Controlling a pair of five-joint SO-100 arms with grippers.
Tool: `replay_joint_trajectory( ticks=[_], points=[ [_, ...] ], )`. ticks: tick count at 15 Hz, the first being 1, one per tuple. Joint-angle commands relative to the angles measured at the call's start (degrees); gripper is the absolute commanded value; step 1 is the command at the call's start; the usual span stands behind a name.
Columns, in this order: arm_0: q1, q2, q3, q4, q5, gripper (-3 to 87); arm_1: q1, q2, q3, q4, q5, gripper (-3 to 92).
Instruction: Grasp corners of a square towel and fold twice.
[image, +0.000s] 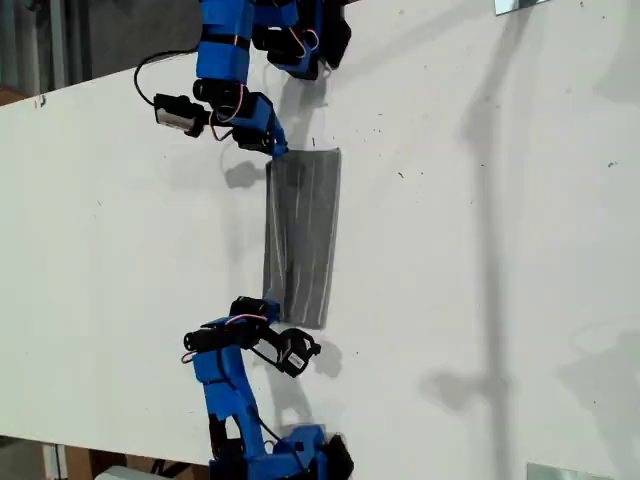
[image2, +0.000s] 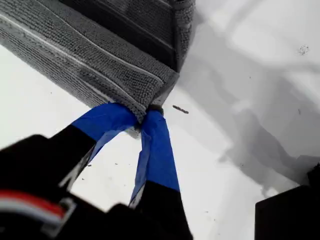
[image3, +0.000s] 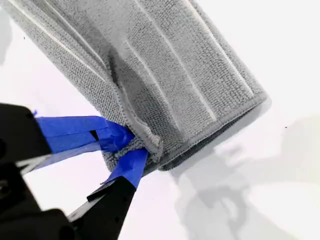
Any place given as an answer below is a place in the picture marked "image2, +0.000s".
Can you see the grey white-striped towel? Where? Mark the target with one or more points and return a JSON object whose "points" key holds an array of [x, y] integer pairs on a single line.
{"points": [[87, 50]]}

